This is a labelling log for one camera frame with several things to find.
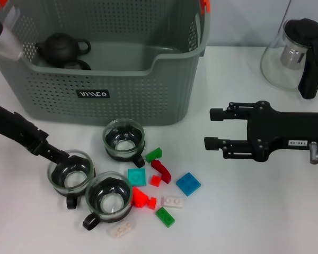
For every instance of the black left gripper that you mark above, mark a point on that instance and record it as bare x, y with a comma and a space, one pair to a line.
16, 127

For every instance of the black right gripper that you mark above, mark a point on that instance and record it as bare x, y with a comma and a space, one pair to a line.
281, 127

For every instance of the grey perforated storage bin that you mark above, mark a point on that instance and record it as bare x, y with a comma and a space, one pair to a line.
137, 100

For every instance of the blue square building plate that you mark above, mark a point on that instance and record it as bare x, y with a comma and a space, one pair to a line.
188, 183

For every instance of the dark red curved brick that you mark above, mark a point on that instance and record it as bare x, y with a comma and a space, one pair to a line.
163, 173

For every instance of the small green building brick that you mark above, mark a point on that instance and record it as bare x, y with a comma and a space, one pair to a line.
153, 155

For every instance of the teal square building plate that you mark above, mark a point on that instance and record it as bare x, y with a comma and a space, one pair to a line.
136, 177

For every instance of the small orange-red square brick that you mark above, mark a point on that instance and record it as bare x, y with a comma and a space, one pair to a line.
155, 181

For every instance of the white flat two-stud brick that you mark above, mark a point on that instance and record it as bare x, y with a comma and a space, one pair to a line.
173, 202

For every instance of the bright red slope brick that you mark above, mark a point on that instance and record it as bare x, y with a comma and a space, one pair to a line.
139, 198

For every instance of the translucent white building brick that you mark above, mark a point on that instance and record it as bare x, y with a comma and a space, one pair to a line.
121, 229

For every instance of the black clay teapot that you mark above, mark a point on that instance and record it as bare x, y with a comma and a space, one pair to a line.
58, 49

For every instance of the small bright red brick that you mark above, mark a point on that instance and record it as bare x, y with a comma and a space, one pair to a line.
151, 203

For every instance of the green flat building plate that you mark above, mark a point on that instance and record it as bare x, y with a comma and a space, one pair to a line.
164, 217

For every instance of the grey left wrist camera housing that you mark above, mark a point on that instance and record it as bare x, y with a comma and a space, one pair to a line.
8, 45

